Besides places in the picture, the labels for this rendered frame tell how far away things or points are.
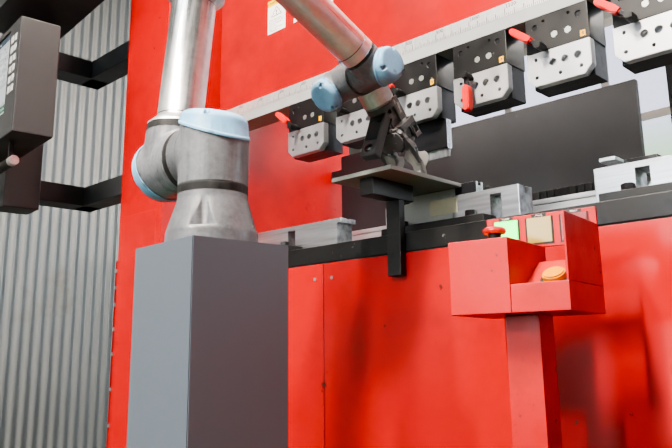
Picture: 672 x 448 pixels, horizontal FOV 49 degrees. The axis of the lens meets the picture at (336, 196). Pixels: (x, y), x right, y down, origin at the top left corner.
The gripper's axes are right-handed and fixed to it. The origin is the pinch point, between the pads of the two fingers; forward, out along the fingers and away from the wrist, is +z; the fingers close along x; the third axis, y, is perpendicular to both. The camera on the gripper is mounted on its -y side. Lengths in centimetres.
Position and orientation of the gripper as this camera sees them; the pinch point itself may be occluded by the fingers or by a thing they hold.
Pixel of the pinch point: (412, 181)
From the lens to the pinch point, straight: 177.2
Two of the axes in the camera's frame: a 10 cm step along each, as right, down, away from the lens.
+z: 4.6, 8.3, 3.0
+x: -7.2, 1.6, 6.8
